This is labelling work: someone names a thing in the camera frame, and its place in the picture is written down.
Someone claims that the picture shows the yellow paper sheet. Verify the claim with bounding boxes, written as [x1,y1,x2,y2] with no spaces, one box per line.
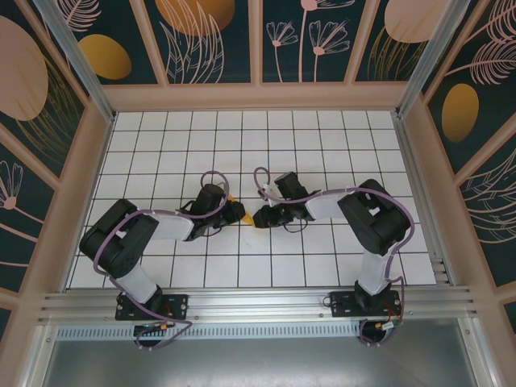
[228,194,256,228]

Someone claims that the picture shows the grey brushed metal sheet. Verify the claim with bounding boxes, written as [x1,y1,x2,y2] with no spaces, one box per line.
[40,337,479,387]

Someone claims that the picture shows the dark panel orange circle leaves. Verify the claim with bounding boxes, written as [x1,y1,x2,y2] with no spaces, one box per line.
[144,0,259,85]

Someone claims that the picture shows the dark panel pink flowers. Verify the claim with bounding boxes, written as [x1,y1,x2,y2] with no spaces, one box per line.
[261,0,356,85]

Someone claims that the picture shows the dark panel golden oval feather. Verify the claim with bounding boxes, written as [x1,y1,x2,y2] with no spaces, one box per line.
[66,0,160,85]

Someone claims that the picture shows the dark panel single pink flower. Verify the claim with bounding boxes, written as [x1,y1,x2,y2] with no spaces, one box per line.
[0,123,57,295]

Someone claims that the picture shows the dark panel golden oval fern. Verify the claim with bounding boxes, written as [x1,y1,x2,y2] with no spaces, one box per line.
[421,0,516,175]

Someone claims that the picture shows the dark panel pink leaf outlines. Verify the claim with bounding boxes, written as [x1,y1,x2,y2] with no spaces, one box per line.
[455,135,516,292]

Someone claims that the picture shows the dark panel large pink oval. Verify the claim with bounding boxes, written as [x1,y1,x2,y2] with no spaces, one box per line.
[0,0,90,182]

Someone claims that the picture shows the dark panel pink oval fronds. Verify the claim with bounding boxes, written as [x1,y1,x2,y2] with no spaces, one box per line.
[354,0,443,83]

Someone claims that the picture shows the long aluminium mounting rail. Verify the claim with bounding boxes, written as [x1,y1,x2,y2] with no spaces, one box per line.
[38,285,481,324]

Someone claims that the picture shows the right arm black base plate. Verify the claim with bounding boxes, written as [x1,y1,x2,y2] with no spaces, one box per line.
[329,289,403,320]

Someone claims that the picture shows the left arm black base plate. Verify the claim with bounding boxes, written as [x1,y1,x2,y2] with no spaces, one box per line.
[115,293,189,323]

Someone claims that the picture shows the perforated metal cable tray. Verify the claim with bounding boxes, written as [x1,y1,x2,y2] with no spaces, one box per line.
[56,325,364,340]

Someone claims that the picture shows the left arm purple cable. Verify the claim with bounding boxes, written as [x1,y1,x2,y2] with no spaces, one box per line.
[93,171,231,352]

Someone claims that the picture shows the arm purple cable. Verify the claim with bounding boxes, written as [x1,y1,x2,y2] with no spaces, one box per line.
[252,167,416,348]
[93,171,231,352]

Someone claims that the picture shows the aluminium table side rail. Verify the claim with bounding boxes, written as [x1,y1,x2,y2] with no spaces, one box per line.
[393,110,459,288]

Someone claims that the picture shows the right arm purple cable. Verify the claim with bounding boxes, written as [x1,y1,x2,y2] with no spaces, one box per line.
[252,167,416,348]

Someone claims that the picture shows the aluminium extrusion post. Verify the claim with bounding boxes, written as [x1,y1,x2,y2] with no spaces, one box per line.
[31,0,119,123]
[397,0,464,119]

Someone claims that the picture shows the aluminium frame bar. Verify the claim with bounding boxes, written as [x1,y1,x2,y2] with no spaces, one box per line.
[459,318,503,387]
[15,324,60,387]

